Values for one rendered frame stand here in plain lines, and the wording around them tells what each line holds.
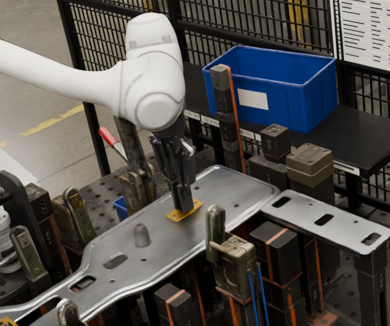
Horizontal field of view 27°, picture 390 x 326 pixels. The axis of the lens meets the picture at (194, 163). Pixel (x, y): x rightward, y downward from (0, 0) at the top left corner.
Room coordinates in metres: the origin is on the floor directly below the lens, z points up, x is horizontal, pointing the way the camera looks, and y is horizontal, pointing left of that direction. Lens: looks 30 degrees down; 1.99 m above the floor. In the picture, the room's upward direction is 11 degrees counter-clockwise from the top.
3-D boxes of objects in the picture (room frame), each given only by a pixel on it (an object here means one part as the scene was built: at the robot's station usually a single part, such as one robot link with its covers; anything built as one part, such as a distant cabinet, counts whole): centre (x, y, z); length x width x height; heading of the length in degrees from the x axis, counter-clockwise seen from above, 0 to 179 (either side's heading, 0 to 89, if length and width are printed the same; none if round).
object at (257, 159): (1.66, -0.18, 0.85); 0.12 x 0.03 x 0.30; 38
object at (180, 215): (1.51, 0.04, 1.02); 0.08 x 0.04 x 0.01; 128
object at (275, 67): (1.88, -0.23, 1.09); 0.30 x 0.17 x 0.13; 48
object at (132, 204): (1.64, 0.14, 0.88); 0.07 x 0.06 x 0.35; 38
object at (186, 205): (1.50, 0.03, 1.05); 0.03 x 0.01 x 0.07; 128
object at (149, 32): (1.49, 0.04, 1.39); 0.13 x 0.11 x 0.16; 178
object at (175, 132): (1.51, 0.04, 1.21); 0.08 x 0.07 x 0.09; 38
